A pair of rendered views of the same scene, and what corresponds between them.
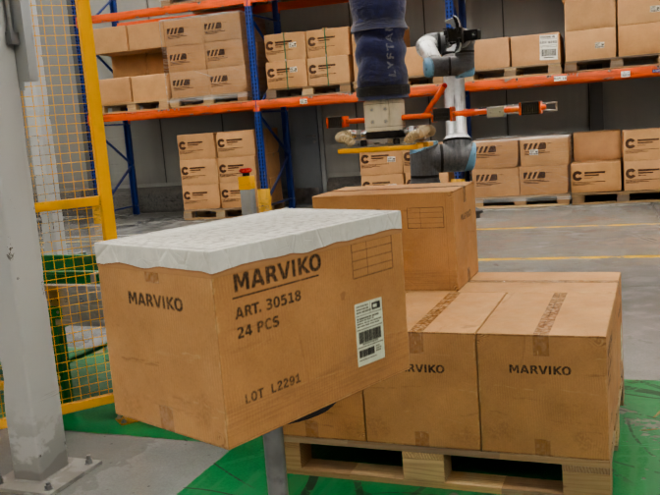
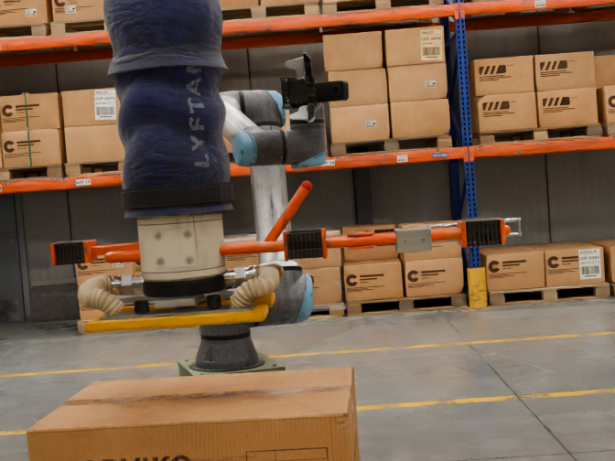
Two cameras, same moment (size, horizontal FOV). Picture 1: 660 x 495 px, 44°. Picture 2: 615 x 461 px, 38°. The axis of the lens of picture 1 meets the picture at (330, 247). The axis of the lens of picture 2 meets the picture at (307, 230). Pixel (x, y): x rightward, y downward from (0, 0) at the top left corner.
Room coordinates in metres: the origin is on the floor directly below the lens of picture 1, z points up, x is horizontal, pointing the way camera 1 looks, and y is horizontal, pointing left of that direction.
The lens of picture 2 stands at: (1.69, 0.04, 1.36)
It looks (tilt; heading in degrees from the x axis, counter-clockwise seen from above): 3 degrees down; 342
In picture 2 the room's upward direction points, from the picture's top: 4 degrees counter-clockwise
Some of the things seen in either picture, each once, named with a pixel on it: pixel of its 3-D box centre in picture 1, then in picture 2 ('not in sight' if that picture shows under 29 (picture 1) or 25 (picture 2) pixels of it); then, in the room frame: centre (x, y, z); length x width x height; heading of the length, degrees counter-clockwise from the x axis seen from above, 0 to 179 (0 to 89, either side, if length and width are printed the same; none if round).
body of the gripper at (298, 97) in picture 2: (455, 36); (299, 93); (3.74, -0.63, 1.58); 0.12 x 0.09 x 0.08; 160
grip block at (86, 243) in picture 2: (337, 122); (74, 251); (3.84, -0.08, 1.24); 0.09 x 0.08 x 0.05; 160
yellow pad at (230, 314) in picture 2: (380, 144); (178, 310); (3.40, -0.24, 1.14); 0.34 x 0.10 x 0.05; 70
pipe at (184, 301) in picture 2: (385, 134); (185, 284); (3.49, -0.27, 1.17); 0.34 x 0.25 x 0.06; 70
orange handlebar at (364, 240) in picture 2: (436, 115); (283, 241); (3.53, -0.50, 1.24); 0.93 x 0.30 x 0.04; 70
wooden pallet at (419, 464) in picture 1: (457, 414); not in sight; (3.09, -0.45, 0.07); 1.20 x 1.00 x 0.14; 68
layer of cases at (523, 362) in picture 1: (453, 348); not in sight; (3.09, -0.45, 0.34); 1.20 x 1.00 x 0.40; 68
